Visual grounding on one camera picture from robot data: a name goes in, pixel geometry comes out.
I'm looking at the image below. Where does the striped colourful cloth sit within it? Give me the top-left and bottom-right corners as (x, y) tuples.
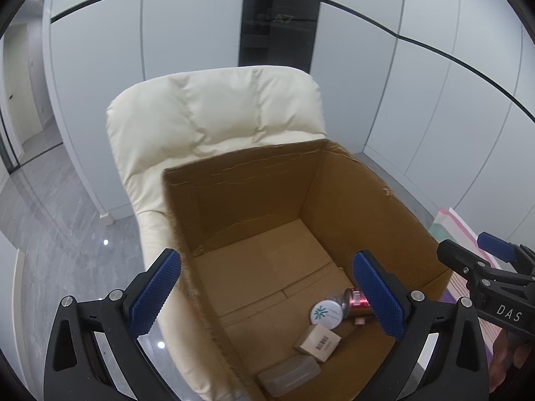
(430, 207), (509, 343)

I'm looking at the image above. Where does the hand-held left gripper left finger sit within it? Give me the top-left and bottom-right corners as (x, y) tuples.
(43, 248), (197, 401)

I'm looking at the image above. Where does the brown cardboard box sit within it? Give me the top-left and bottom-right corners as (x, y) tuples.
(161, 138), (454, 401)

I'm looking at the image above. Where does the person's right hand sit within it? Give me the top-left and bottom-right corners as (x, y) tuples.
(488, 329), (535, 394)

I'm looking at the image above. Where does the round white jar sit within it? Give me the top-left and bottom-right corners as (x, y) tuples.
(310, 299), (344, 329)

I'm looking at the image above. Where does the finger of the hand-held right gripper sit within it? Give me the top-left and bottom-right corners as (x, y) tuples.
(477, 232), (535, 275)
(437, 239), (535, 288)

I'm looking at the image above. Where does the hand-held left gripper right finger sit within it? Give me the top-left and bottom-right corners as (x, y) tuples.
(352, 250), (492, 401)

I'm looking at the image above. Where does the translucent plastic storage box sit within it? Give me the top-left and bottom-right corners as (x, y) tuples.
(256, 354), (322, 398)

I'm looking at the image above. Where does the red drink can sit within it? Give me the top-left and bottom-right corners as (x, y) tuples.
(340, 287), (374, 318)

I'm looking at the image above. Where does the small tan carton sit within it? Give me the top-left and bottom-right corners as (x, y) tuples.
(293, 325), (342, 364)

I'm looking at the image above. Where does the cream padded armchair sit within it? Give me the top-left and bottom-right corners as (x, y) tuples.
(105, 66), (328, 401)

